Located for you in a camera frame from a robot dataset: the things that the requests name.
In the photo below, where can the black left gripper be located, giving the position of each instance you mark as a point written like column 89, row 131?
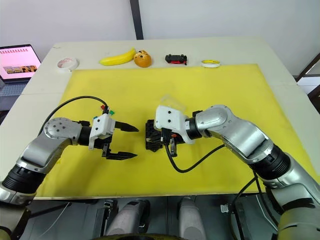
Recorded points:
column 106, row 145

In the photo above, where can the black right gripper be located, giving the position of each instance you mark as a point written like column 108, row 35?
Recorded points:
column 166, row 136

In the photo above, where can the small green fuse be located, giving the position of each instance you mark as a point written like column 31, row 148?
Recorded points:
column 112, row 113

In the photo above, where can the small red fuse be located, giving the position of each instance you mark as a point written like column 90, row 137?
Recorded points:
column 102, row 107

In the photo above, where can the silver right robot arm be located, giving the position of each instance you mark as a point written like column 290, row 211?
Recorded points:
column 240, row 135

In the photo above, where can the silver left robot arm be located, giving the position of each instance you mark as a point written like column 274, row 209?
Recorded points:
column 50, row 147

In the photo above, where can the clear plastic fuse box cover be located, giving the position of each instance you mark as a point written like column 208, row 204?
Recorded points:
column 172, row 101

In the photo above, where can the yellow foam mat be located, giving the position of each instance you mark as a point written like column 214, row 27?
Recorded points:
column 155, row 85

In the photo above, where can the grey rounded robot leg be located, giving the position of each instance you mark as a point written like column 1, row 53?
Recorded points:
column 126, row 220
column 191, row 220

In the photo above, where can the yellow banana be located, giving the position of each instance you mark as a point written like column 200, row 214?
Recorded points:
column 117, row 60

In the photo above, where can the orange muffin with dark chips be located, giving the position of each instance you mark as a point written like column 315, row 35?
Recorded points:
column 142, row 59

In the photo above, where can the black and red toy car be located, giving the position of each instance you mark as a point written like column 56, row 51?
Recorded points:
column 176, row 58

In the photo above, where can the yellow tape roll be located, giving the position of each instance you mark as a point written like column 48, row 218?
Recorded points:
column 210, row 64

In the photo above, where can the white tape roll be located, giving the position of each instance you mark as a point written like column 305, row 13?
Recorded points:
column 68, row 64

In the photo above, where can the silver table clamp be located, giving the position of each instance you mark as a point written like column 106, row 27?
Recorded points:
column 224, row 208

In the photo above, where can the black vertical pole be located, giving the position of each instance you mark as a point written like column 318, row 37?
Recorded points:
column 137, row 20

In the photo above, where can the open laptop with pink screen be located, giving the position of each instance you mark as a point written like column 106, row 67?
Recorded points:
column 18, row 62

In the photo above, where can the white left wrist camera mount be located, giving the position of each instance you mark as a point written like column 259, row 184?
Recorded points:
column 101, row 127

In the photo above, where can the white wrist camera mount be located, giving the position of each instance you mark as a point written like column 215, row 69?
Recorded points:
column 168, row 116
column 101, row 127

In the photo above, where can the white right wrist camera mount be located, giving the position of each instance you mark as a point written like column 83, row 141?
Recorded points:
column 168, row 116

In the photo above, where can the black metal table bracket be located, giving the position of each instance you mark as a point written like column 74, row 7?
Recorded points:
column 106, row 217

